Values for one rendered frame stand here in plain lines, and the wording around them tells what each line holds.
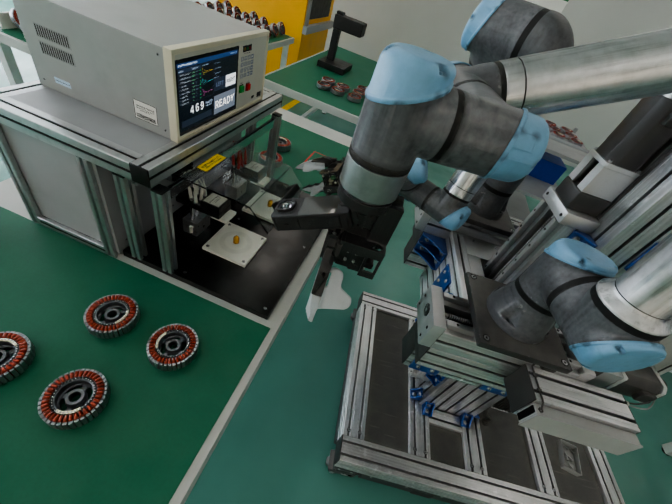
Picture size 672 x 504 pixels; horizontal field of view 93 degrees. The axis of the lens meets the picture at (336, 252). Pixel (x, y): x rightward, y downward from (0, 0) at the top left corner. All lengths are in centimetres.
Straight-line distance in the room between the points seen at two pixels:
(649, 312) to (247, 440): 140
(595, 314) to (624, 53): 38
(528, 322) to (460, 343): 16
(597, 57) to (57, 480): 106
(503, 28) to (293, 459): 159
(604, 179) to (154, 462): 114
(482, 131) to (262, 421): 148
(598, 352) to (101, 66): 113
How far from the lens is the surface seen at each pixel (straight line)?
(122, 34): 91
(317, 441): 165
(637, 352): 70
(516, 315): 84
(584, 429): 99
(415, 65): 32
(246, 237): 113
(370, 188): 36
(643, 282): 66
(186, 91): 89
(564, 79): 52
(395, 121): 33
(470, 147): 36
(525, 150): 39
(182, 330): 91
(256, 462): 159
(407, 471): 151
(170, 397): 87
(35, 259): 118
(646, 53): 57
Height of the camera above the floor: 156
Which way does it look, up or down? 42 degrees down
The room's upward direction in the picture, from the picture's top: 21 degrees clockwise
